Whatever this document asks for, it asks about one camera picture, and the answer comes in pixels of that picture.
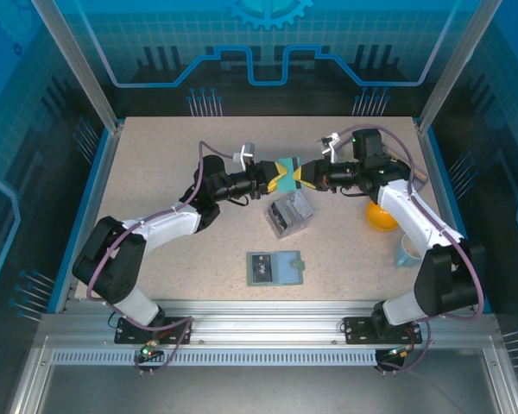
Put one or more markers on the aluminium frame post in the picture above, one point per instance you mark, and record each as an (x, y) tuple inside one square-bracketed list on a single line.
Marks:
[(456, 64), (78, 64)]

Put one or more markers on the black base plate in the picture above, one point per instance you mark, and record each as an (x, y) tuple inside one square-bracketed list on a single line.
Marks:
[(358, 330), (125, 332)]

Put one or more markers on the light blue mug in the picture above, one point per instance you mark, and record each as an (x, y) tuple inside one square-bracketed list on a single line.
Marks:
[(406, 259)]

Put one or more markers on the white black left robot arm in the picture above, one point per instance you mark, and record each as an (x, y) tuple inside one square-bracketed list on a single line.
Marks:
[(168, 224)]

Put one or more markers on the black Visa credit card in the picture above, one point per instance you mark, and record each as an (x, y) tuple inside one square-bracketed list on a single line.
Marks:
[(277, 215), (261, 267)]

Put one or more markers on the black frying pan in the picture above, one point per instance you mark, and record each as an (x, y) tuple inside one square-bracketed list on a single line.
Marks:
[(400, 172), (418, 173)]

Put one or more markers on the clear acrylic card box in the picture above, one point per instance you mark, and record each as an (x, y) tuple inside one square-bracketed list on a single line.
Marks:
[(293, 228)]

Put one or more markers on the lavender rectangular tray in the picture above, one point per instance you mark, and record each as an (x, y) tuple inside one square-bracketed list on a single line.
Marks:
[(418, 185)]

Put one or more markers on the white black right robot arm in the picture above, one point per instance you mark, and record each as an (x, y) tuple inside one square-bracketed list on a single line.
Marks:
[(414, 215)]

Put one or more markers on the metal bottom pan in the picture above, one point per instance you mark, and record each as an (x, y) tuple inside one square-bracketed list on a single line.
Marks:
[(263, 388)]

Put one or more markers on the teal credit card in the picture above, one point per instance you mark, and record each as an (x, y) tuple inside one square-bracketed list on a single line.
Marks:
[(292, 172)]

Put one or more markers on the aluminium front rail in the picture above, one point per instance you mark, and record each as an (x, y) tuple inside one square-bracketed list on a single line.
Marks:
[(263, 321)]

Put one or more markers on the green card holder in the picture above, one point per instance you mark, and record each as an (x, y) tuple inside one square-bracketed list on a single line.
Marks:
[(287, 269)]

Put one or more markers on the orange plastic bowl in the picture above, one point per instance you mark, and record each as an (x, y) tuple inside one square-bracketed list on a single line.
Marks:
[(380, 217)]

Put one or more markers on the small LED connector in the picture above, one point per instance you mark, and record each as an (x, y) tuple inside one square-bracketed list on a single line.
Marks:
[(399, 353), (149, 351)]

